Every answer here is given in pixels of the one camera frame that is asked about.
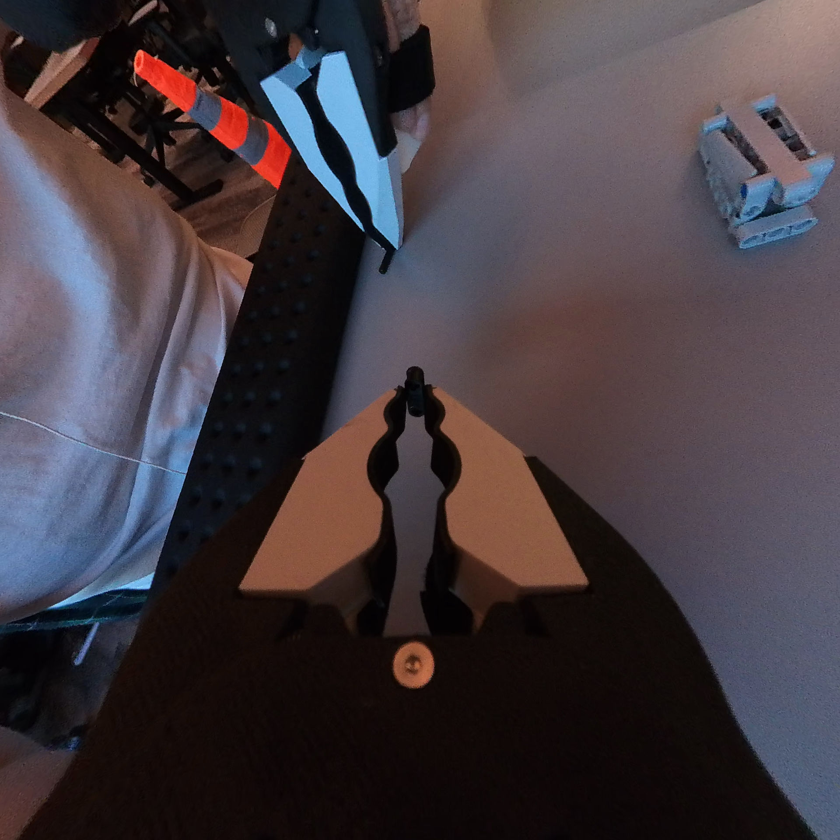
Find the black perforated plate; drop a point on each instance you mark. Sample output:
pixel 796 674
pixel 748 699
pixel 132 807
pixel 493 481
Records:
pixel 262 367

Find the grey building block assembly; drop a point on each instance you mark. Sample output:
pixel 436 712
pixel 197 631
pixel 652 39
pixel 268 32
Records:
pixel 761 170

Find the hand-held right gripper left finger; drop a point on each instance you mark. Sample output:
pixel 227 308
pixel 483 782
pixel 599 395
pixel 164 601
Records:
pixel 315 525

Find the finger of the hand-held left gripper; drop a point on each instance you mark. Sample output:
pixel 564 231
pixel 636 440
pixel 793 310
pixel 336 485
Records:
pixel 348 124
pixel 289 98

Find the small black connector pin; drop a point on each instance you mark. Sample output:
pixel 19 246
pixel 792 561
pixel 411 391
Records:
pixel 415 387

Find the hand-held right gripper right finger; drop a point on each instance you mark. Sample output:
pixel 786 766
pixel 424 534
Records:
pixel 505 525

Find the person's left hand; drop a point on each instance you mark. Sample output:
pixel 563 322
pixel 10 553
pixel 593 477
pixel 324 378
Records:
pixel 413 134

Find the orange grey-striped cone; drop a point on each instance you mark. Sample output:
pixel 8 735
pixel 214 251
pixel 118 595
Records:
pixel 229 124

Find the person's white shirt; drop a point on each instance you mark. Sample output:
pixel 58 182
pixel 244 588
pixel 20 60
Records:
pixel 98 328

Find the dark rounded object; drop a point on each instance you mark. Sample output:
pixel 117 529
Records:
pixel 65 26

